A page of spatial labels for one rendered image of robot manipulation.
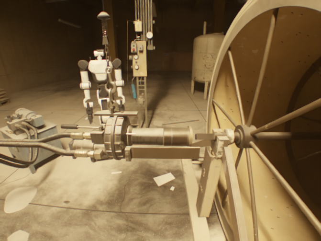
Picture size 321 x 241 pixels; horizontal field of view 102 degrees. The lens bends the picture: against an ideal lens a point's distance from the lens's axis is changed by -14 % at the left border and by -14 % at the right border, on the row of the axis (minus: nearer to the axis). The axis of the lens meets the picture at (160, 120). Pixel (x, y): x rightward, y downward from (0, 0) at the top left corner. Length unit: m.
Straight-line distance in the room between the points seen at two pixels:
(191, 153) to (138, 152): 0.31
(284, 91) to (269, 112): 0.28
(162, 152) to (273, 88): 1.52
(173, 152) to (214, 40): 4.73
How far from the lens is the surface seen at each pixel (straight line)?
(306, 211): 0.77
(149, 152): 0.90
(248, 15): 1.15
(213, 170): 1.07
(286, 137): 1.22
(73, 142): 1.10
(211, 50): 5.32
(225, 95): 1.78
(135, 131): 0.92
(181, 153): 0.90
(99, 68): 2.08
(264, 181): 1.96
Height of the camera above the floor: 1.38
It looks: 23 degrees down
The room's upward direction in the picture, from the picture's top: straight up
